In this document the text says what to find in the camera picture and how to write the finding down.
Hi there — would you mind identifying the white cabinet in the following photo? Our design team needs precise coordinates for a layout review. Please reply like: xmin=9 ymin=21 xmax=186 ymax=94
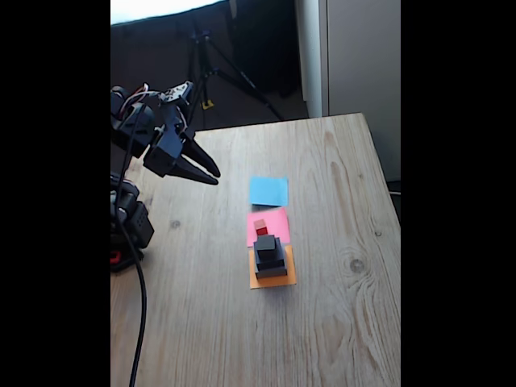
xmin=293 ymin=0 xmax=402 ymax=182

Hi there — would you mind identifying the orange paper sheet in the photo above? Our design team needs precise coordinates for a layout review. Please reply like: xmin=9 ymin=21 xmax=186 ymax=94
xmin=248 ymin=244 xmax=298 ymax=290

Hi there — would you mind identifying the large flat black block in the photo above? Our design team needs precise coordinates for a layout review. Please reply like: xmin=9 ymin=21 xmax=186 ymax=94
xmin=254 ymin=244 xmax=294 ymax=280

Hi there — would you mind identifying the bright white panel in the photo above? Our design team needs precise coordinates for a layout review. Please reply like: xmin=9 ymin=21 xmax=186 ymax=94
xmin=110 ymin=0 xmax=227 ymax=25

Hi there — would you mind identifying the black camera cable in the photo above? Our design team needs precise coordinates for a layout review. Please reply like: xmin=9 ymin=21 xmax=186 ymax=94
xmin=114 ymin=104 xmax=148 ymax=387

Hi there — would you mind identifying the bare circuit board camera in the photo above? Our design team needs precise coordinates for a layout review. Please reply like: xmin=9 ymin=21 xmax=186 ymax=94
xmin=160 ymin=80 xmax=195 ymax=107

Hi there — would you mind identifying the blue paper sheet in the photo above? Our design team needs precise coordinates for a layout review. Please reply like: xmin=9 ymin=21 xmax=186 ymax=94
xmin=248 ymin=176 xmax=290 ymax=207

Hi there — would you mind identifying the pink paper sheet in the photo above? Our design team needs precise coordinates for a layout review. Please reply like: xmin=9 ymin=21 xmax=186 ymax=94
xmin=246 ymin=207 xmax=291 ymax=248

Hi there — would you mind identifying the medium black block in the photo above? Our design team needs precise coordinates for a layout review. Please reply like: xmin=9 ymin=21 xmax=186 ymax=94
xmin=253 ymin=237 xmax=287 ymax=272

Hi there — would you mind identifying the black tripod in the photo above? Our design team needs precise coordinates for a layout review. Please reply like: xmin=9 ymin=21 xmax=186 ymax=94
xmin=183 ymin=23 xmax=287 ymax=131

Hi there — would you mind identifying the small black cube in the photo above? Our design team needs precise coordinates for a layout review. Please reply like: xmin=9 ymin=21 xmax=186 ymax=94
xmin=254 ymin=234 xmax=279 ymax=263

